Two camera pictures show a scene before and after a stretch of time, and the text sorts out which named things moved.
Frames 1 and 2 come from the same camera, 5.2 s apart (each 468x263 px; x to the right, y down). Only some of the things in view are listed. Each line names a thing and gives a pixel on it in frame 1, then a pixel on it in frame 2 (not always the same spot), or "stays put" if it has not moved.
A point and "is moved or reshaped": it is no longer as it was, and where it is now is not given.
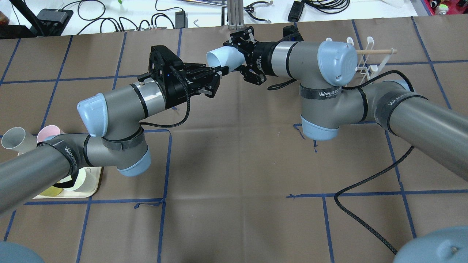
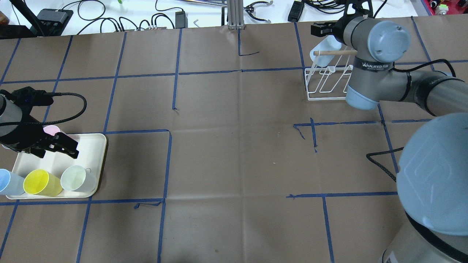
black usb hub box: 56,18 stays put
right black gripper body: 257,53 -> 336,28
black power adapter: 181,20 stays put
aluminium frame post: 236,15 stays put
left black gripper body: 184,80 -> 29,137
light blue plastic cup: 227,56 is moved or reshaped
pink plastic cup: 47,130 stays put
